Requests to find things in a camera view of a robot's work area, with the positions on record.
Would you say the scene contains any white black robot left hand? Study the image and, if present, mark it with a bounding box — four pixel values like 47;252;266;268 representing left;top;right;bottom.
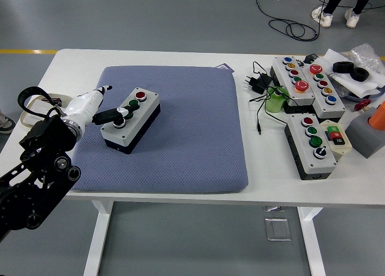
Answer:
62;85;140;127

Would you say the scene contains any grey four-button control box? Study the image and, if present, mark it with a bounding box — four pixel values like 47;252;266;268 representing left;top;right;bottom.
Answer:
284;113;337;181
100;87;161;156

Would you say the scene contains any grey five-button control box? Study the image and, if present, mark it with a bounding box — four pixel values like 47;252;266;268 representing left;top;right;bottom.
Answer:
300;64;347;120
269;55;316;114

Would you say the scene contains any beige shallow tray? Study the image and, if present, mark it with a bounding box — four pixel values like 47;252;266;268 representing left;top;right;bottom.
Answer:
21;92;73;127

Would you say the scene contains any yellow floor tape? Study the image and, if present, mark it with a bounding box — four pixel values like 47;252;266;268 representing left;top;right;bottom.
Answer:
0;49;58;55

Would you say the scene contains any blue-grey textured mat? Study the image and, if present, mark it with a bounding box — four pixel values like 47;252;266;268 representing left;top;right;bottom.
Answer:
68;66;250;194

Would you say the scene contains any white table leg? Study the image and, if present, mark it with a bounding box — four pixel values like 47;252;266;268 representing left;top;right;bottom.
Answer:
297;206;327;276
82;200;114;276

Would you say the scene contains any purple-edged card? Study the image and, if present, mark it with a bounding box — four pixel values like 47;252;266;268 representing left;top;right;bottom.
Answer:
215;62;235;74

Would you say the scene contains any black power adapter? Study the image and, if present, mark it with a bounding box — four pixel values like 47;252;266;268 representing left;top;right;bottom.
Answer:
242;73;271;94

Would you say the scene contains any metal floor hatch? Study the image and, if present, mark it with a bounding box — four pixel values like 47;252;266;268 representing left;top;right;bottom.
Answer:
264;217;292;242

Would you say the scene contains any white paper sheet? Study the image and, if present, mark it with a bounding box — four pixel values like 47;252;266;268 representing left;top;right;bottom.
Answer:
318;48;385;98

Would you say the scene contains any red valve knob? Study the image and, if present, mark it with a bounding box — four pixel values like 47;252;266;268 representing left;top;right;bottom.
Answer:
354;99;372;111

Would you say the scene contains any grey block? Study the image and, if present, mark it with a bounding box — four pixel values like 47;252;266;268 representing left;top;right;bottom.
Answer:
345;106;385;159

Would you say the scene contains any clear bubble wrap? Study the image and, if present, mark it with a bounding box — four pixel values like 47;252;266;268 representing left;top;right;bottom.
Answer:
348;43;385;78

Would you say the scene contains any orange cylinder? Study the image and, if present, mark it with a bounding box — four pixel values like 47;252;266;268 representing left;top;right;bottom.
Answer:
369;100;385;132

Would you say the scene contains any blue hoop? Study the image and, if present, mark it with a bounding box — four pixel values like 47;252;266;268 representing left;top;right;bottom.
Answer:
344;88;385;102

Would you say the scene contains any white wall switch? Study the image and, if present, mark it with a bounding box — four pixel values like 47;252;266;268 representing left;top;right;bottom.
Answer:
28;97;54;120

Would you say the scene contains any black adapter cord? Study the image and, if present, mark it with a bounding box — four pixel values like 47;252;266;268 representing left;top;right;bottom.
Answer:
248;61;291;135

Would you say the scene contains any black floor cable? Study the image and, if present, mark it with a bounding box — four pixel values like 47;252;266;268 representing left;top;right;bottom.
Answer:
255;0;331;42

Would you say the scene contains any cream three-button switch box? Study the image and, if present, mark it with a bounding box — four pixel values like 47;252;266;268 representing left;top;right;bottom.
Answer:
319;119;353;162

